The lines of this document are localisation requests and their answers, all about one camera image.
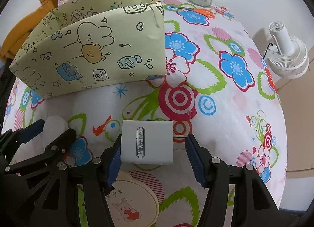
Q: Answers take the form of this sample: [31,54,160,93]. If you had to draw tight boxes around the white power adapter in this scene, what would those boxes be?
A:
[121,120,173,165]

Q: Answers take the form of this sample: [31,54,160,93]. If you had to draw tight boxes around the yellow patterned cardboard box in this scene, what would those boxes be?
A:
[10,0,166,99]

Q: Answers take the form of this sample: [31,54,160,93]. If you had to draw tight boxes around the white round puff case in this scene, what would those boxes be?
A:
[41,115,69,148]

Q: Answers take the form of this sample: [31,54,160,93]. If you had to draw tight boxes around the white clip fan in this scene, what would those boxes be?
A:
[265,21,309,80]

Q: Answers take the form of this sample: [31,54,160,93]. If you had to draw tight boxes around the floral tablecloth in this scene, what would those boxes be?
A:
[3,0,287,226]

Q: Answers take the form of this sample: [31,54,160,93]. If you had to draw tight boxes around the orange scissors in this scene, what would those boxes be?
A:
[173,6,215,18]

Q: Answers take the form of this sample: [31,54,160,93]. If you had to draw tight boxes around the wooden chair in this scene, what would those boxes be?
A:
[1,0,58,64]

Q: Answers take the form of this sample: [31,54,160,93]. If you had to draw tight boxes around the black clothing pile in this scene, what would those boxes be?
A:
[0,59,16,127]

